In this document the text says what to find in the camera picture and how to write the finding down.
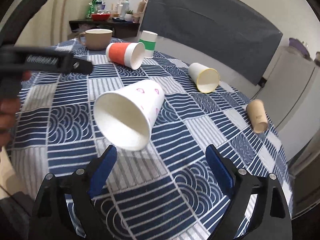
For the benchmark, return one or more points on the dark grey cloth-covered television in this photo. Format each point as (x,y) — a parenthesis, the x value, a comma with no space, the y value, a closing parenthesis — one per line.
(227,30)

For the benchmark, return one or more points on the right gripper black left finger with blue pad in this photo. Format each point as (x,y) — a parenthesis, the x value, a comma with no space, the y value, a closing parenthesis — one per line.
(50,217)

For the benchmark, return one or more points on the dark wall shelf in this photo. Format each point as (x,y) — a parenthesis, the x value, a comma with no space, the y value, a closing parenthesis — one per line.
(122,30)

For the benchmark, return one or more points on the white refrigerator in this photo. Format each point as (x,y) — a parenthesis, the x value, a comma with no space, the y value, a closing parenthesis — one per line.
(286,90)

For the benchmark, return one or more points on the person's hand on grip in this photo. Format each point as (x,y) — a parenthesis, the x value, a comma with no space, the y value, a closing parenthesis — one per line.
(10,103)

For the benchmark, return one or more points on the red bowl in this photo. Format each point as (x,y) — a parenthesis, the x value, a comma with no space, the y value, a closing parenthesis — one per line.
(100,17)

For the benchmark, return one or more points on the beige curtain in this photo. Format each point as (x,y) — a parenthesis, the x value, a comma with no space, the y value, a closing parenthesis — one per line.
(50,25)

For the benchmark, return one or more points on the cream yellow-rim paper cup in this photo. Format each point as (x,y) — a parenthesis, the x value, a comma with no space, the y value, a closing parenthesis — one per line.
(206,79)

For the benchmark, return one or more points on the brown kraft paper cup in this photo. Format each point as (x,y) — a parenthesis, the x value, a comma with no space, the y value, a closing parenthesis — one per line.
(257,116)

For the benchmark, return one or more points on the brown ceramic mug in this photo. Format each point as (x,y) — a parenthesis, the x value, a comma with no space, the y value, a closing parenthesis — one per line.
(95,39)

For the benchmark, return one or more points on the black wall socket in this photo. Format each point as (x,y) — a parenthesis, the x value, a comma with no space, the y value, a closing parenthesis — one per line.
(262,82)

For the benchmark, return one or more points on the blue white patterned tablecloth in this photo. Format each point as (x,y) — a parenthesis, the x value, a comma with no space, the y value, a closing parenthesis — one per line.
(166,190)

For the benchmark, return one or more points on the orange and white paper cup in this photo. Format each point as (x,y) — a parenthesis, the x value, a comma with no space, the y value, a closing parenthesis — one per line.
(127,54)

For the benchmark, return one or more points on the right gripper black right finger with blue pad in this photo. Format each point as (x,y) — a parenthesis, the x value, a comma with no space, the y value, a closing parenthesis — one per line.
(270,218)

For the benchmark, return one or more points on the purple basin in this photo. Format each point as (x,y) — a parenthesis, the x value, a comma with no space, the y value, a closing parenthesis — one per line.
(295,43)

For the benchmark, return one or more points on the small potted plant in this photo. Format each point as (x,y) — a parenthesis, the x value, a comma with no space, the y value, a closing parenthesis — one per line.
(128,16)

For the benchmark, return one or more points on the white paper cup pink hearts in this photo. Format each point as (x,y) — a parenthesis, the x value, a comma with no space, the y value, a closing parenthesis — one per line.
(126,116)

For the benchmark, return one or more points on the white spray bottle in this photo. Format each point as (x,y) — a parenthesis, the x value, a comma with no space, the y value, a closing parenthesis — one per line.
(125,8)

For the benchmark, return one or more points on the green and white paper cup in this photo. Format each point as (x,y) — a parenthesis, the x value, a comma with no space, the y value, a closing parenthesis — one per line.
(148,38)

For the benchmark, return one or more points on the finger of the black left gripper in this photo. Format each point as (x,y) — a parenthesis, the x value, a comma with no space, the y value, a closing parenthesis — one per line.
(80,66)

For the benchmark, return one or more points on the green plastic bottle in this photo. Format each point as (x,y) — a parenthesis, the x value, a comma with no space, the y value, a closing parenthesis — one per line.
(90,10)

